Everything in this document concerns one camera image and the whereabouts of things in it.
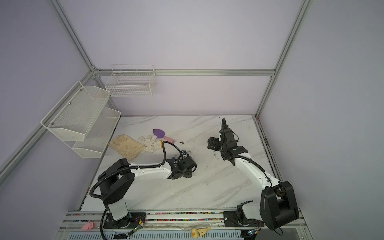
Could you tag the white mesh upper shelf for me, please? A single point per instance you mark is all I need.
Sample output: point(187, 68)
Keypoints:
point(73, 117)

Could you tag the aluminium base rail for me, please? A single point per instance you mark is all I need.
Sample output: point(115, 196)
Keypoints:
point(177, 225)

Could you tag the purple pink toy shovel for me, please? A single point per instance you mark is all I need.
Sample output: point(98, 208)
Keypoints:
point(160, 134)

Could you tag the white mesh lower shelf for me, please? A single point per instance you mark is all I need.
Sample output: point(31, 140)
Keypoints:
point(99, 136)

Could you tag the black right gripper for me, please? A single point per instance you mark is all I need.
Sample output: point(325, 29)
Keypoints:
point(214, 146)

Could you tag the white wire basket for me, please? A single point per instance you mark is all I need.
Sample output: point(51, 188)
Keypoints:
point(132, 81)

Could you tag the yellow toy figure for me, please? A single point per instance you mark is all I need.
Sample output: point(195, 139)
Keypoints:
point(199, 233)

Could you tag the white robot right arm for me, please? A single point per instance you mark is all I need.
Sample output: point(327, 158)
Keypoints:
point(278, 205)

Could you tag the aluminium frame post left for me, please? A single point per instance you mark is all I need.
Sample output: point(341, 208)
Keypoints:
point(63, 18)

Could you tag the pink toy pig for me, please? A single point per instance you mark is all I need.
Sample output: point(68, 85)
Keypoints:
point(88, 226)

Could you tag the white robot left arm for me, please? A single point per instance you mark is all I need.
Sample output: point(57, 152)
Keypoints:
point(113, 184)

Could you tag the aluminium frame post right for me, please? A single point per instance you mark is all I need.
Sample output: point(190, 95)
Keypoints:
point(303, 11)

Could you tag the aluminium frame back bar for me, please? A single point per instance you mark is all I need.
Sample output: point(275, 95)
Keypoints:
point(159, 72)

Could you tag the aluminium frame post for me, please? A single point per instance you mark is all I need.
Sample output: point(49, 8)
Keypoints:
point(303, 11)
point(63, 18)

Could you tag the white mesh shelf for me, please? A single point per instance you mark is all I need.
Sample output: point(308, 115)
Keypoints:
point(73, 117)
point(99, 136)

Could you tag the beige leather glove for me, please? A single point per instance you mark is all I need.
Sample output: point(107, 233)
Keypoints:
point(126, 146)

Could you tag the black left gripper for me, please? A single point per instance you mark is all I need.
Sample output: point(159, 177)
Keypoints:
point(189, 174)

